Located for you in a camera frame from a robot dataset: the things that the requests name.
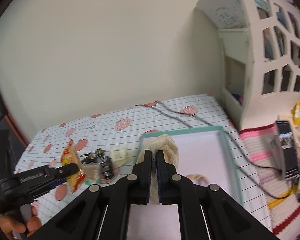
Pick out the red yellow snack packet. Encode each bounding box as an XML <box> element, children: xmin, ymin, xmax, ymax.
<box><xmin>61</xmin><ymin>139</ymin><xmax>86</xmax><ymax>193</ymax></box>

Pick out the pastel braided hair tie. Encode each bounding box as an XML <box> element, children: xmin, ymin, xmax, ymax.
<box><xmin>186</xmin><ymin>173</ymin><xmax>211</xmax><ymax>184</ymax></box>

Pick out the cream hair claw clip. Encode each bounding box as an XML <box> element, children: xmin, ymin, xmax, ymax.
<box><xmin>110</xmin><ymin>147</ymin><xmax>129</xmax><ymax>167</ymax></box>

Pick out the cream lace cloth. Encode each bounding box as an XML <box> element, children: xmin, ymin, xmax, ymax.
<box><xmin>136</xmin><ymin>134</ymin><xmax>179</xmax><ymax>205</ymax></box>

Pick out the black toy car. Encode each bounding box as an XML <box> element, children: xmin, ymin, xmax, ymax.
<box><xmin>100</xmin><ymin>155</ymin><xmax>114</xmax><ymax>181</ymax></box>

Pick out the black gold action figure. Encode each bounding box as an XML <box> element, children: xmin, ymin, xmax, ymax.
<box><xmin>80</xmin><ymin>148</ymin><xmax>105</xmax><ymax>164</ymax></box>

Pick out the person's left hand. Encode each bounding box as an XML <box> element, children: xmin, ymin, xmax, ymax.
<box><xmin>0</xmin><ymin>206</ymin><xmax>42</xmax><ymax>239</ymax></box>

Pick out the green rimmed white tray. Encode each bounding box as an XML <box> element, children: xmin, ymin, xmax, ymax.
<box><xmin>127</xmin><ymin>126</ymin><xmax>243</xmax><ymax>239</ymax></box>

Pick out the pomegranate grid tablecloth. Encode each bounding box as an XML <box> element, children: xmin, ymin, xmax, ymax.
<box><xmin>14</xmin><ymin>94</ymin><xmax>273</xmax><ymax>240</ymax></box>

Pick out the white phone stand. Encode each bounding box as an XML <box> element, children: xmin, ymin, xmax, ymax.
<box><xmin>269</xmin><ymin>134</ymin><xmax>285</xmax><ymax>178</ymax></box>

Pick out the black smartphone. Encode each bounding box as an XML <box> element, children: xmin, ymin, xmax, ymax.
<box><xmin>275</xmin><ymin>120</ymin><xmax>299</xmax><ymax>180</ymax></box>

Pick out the pink white crochet mat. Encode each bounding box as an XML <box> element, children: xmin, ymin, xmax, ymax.
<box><xmin>239</xmin><ymin>124</ymin><xmax>300</xmax><ymax>239</ymax></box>

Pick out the yellow orange snack bag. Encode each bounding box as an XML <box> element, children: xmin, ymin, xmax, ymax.
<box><xmin>292</xmin><ymin>101</ymin><xmax>300</xmax><ymax>126</ymax></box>

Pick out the white cutout desk shelf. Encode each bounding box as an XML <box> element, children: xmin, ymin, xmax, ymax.
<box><xmin>196</xmin><ymin>0</ymin><xmax>300</xmax><ymax>130</ymax></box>

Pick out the black cable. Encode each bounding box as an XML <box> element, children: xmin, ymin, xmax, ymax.
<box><xmin>135</xmin><ymin>100</ymin><xmax>294</xmax><ymax>199</ymax></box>

